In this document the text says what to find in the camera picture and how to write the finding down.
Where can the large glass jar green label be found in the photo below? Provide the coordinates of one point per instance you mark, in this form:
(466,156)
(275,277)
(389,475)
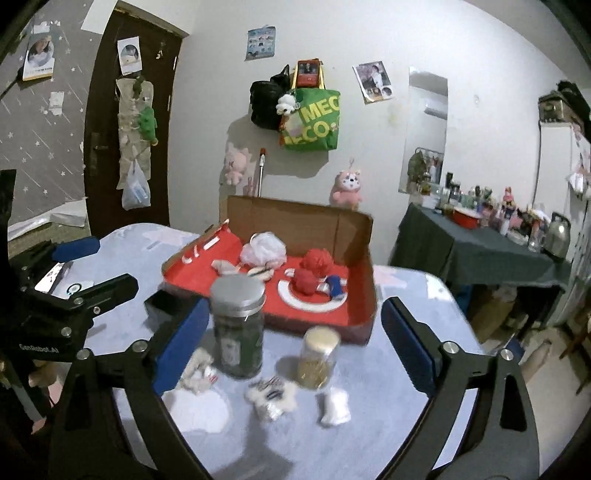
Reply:
(238,332)

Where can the beige hanging door organizer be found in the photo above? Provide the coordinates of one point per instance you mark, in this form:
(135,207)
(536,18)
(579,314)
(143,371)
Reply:
(131,134)

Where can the red picture frame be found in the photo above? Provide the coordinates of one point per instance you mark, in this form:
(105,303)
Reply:
(308,74)

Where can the red knitted pouch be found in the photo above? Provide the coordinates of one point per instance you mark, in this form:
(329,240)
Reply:
(304,279)

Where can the white mesh bath loofah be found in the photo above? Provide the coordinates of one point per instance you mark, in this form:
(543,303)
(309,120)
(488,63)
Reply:
(265,249)

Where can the table with dark green cloth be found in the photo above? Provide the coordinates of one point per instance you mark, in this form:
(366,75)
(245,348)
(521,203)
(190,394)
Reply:
(438,249)

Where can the wall photo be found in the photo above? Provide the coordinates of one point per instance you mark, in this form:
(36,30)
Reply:
(373,82)

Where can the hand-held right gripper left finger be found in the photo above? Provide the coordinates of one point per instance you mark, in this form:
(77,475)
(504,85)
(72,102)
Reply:
(182,341)

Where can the photo on door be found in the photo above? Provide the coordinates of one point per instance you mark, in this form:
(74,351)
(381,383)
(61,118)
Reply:
(129,55)

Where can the pink pig plush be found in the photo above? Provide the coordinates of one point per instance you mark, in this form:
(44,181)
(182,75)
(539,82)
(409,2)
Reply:
(236,166)

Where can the blue wall poster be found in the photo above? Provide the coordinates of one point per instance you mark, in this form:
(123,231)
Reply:
(261,44)

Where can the cluster of bottles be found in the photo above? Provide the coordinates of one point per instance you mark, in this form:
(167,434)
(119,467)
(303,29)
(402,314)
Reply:
(489,207)

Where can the clear plastic jar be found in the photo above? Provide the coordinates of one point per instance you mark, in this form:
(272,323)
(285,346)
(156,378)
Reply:
(317,364)

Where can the stick with red tip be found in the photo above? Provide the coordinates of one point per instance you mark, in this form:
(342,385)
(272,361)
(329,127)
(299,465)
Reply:
(261,170)

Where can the black bag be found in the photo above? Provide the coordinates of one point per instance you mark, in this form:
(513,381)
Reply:
(265,101)

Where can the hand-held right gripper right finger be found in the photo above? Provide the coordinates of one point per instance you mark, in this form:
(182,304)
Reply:
(406,341)

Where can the portrait wall poster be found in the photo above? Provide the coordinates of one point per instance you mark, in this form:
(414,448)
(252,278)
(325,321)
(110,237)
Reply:
(40,57)

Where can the dark clothing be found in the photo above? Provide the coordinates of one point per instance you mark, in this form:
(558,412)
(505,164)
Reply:
(575,99)

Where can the white rolled cloth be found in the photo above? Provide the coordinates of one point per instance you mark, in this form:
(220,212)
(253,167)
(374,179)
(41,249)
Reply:
(334,406)

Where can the wall mirror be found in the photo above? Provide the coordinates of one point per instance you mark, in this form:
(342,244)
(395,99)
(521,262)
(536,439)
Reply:
(422,129)

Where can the pink hamster plush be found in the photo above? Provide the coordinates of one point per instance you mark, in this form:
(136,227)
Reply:
(346,187)

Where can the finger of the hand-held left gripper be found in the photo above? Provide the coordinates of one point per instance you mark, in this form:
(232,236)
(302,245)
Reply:
(76,247)
(111,288)

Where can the white fluffy star plush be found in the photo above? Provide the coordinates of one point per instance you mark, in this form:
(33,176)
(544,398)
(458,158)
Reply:
(270,397)

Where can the red pot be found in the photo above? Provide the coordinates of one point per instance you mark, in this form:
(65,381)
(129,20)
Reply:
(466,218)

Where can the white cabinet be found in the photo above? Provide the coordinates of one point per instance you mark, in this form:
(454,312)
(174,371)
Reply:
(554,175)

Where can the blue cloth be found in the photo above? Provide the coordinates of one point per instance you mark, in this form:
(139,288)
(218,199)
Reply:
(333,287)

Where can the green plush toy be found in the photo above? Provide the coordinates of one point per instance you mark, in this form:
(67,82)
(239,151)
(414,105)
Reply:
(147,124)

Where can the patterned suitcase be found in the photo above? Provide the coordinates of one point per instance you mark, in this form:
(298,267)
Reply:
(554,107)

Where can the green tote bag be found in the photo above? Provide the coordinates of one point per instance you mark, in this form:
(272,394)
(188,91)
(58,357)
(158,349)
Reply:
(314,120)

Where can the steel kettle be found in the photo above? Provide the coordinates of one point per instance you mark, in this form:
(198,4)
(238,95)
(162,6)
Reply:
(556,237)

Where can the cardboard box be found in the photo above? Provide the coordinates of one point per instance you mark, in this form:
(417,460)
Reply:
(295,221)

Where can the dark wooden door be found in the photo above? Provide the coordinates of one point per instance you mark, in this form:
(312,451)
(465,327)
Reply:
(161,138)

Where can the red mesh bath loofah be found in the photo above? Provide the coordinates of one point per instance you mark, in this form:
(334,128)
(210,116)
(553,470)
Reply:
(317,261)

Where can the plastic bag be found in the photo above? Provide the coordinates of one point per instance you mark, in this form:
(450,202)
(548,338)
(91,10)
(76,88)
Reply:
(136,191)

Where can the person's left hand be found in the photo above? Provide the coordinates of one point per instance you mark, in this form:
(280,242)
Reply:
(44,381)

